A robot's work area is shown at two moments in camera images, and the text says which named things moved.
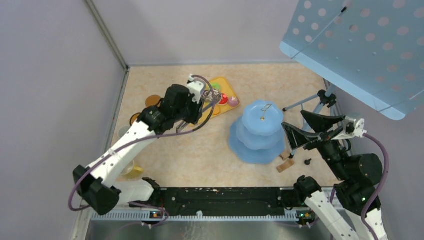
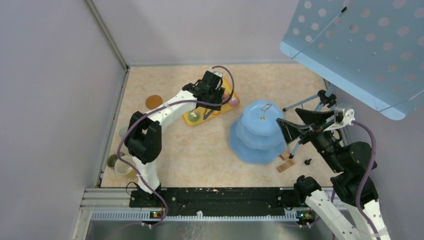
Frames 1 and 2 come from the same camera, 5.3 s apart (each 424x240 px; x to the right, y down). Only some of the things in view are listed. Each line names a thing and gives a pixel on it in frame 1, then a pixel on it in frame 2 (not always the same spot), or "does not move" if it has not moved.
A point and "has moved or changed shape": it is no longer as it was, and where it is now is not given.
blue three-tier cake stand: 257,136 does not move
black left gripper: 197,110 → 219,92
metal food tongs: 211,96 has moved or changed shape
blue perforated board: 374,48 does not move
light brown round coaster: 152,100 does not move
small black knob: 307,162 does not move
